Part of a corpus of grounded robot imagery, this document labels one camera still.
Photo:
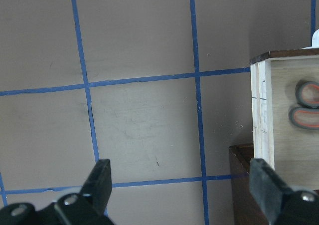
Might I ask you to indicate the light wooden drawer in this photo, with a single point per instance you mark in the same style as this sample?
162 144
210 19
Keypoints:
291 151

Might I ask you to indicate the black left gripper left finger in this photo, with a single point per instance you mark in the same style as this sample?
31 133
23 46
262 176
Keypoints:
97 187

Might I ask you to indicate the dark brown wooden cabinet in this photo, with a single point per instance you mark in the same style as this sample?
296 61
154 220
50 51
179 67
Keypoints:
246 211

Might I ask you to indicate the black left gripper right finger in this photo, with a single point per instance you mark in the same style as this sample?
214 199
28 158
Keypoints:
269 191

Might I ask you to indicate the grey orange scissors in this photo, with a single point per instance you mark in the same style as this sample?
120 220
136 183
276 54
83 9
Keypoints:
306 114

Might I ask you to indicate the white drawer handle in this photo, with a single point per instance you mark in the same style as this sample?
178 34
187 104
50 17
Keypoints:
315 41

